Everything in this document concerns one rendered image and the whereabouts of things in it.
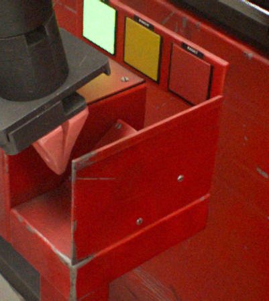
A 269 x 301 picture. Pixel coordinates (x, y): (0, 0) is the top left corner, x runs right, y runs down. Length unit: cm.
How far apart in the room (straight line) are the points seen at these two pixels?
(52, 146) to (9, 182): 11
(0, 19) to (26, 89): 6
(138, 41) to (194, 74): 7
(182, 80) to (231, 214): 29
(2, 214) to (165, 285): 45
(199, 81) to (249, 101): 18
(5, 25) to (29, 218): 22
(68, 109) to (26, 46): 7
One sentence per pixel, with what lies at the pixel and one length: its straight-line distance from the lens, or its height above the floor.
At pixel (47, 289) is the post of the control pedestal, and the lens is 84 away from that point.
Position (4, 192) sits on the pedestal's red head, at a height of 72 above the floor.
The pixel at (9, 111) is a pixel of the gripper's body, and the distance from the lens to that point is 57.
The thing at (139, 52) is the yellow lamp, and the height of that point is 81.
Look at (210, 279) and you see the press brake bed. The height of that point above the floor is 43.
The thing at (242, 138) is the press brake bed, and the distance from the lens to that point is 89.
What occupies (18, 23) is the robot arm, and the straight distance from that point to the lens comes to 53.
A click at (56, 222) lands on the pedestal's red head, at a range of 70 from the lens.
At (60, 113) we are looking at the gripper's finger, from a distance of 58.
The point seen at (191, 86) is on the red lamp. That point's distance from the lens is 70.
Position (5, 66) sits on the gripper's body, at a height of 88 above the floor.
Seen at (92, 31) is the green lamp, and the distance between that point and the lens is 79.
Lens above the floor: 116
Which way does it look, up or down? 36 degrees down
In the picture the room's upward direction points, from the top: 4 degrees clockwise
